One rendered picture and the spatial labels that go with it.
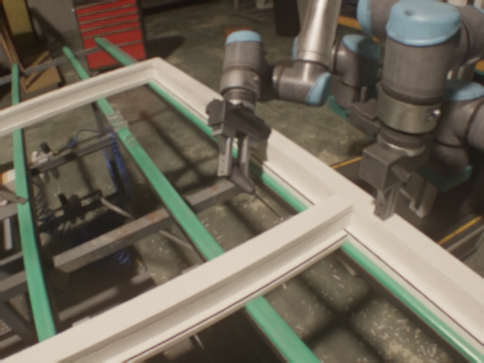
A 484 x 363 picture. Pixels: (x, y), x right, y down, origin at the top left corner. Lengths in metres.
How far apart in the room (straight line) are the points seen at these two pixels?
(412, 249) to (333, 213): 0.15
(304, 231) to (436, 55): 0.34
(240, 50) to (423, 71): 0.47
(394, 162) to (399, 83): 0.11
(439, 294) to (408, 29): 0.41
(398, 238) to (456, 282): 0.12
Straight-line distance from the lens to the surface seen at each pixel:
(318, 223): 0.61
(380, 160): 0.51
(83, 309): 1.05
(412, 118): 0.49
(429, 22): 0.45
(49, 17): 7.59
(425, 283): 0.63
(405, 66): 0.47
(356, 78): 1.42
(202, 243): 0.68
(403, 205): 1.65
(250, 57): 0.81
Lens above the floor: 1.37
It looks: 38 degrees down
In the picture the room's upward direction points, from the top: 4 degrees counter-clockwise
